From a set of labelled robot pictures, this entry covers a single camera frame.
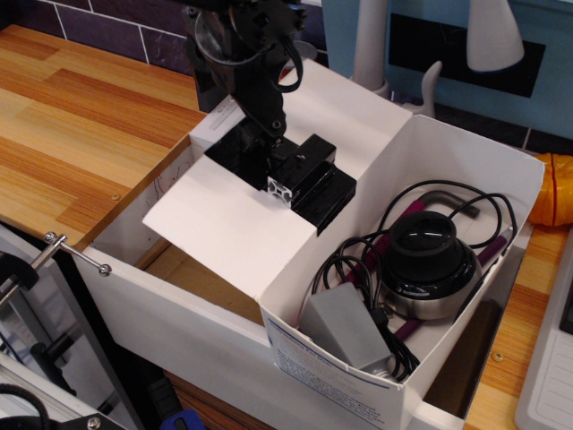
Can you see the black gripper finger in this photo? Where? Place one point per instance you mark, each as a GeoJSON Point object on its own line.
{"type": "Point", "coordinates": [253, 138]}
{"type": "Point", "coordinates": [277, 150]}

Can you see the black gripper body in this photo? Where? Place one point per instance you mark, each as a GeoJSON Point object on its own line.
{"type": "Point", "coordinates": [248, 50]}

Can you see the white cardboard box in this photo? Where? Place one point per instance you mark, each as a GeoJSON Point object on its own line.
{"type": "Point", "coordinates": [358, 224]}

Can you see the brown toy beans can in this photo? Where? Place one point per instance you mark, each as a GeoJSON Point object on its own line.
{"type": "Point", "coordinates": [305, 51]}

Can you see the grey toy faucet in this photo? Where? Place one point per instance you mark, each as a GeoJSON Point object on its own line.
{"type": "Point", "coordinates": [369, 70]}

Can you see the grey wedge block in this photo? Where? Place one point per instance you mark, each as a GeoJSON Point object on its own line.
{"type": "Point", "coordinates": [338, 321]}

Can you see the white toy sink unit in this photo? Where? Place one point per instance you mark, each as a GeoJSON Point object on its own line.
{"type": "Point", "coordinates": [179, 291]}

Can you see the black 3D mouse puck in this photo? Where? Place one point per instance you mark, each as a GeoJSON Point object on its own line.
{"type": "Point", "coordinates": [428, 273]}

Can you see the light blue panel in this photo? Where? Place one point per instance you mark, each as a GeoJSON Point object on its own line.
{"type": "Point", "coordinates": [527, 106]}

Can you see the orange toy pumpkin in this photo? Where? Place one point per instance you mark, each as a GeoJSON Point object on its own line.
{"type": "Point", "coordinates": [553, 206]}

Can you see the white toy stove edge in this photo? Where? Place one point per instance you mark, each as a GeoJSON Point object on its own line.
{"type": "Point", "coordinates": [546, 398]}

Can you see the dark grey vertical post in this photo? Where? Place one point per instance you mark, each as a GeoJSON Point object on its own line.
{"type": "Point", "coordinates": [209, 94]}

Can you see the metal clamp with black handle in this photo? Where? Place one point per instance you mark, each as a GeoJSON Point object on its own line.
{"type": "Point", "coordinates": [24, 275]}

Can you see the blue clamp handle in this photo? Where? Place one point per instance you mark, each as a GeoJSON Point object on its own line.
{"type": "Point", "coordinates": [185, 420]}

